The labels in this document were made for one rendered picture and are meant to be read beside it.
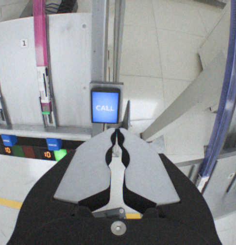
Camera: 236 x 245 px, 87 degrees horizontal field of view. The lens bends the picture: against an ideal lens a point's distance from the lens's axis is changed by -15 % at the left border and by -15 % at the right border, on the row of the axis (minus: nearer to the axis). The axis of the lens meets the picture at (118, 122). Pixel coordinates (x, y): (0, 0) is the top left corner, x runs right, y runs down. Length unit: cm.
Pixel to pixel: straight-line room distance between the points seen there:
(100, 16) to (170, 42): 135
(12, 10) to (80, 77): 67
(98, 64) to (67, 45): 6
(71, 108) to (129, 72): 97
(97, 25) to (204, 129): 111
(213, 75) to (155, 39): 121
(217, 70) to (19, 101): 38
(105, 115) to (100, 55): 9
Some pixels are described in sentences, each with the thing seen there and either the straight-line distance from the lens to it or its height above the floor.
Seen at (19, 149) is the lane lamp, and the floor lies 66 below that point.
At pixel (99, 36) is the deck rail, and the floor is 83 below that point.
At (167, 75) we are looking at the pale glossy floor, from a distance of 127.
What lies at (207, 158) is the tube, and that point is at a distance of 22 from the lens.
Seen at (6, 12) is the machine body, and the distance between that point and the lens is 88.
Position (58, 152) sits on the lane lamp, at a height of 66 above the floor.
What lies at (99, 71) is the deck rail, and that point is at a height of 80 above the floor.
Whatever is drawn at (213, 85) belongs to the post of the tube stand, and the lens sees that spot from 33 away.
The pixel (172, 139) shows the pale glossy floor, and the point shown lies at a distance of 108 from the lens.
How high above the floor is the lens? 98
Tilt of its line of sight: 75 degrees down
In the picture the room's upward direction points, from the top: 9 degrees clockwise
